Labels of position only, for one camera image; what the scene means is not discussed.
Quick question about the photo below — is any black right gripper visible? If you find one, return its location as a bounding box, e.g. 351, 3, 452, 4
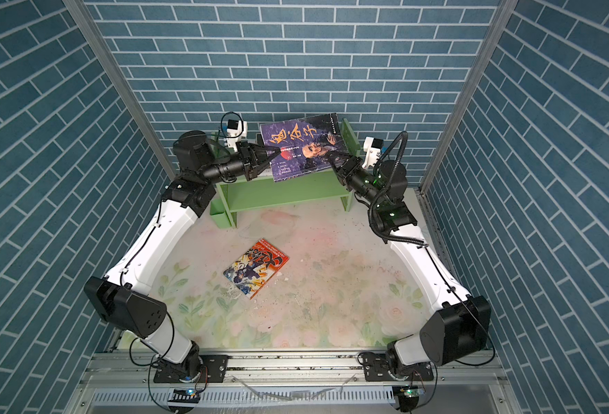
328, 156, 383, 215

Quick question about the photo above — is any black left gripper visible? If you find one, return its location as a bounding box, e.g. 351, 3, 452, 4
199, 145, 279, 188

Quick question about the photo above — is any purple book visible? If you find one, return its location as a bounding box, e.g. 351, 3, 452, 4
260, 113, 349, 182

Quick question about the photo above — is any red manga comic book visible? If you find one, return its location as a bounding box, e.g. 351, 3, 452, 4
223, 239, 289, 298

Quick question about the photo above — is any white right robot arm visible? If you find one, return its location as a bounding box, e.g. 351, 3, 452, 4
325, 151, 491, 380

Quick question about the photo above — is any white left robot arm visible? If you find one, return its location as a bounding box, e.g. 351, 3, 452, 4
84, 130, 280, 383

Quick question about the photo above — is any green shelf rack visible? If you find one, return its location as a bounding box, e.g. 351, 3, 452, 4
210, 115, 359, 229

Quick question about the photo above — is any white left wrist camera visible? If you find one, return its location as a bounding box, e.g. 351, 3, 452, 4
223, 120, 249, 152

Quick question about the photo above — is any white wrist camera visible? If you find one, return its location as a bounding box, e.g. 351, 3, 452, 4
223, 120, 249, 152
362, 136, 384, 169

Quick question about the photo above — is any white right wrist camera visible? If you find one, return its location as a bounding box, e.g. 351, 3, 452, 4
362, 136, 384, 169

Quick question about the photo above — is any black corrugated cable conduit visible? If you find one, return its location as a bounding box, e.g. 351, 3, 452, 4
366, 130, 430, 247

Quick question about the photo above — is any metal corner frame post right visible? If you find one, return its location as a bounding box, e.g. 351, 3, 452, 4
419, 0, 520, 195

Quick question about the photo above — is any metal corner frame post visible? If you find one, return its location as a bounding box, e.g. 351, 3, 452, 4
419, 0, 520, 195
63, 0, 176, 180

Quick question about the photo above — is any metal corner frame post left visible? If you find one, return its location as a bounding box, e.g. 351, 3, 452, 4
63, 0, 176, 180

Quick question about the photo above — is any metal base rail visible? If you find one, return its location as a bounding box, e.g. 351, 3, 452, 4
66, 349, 520, 413

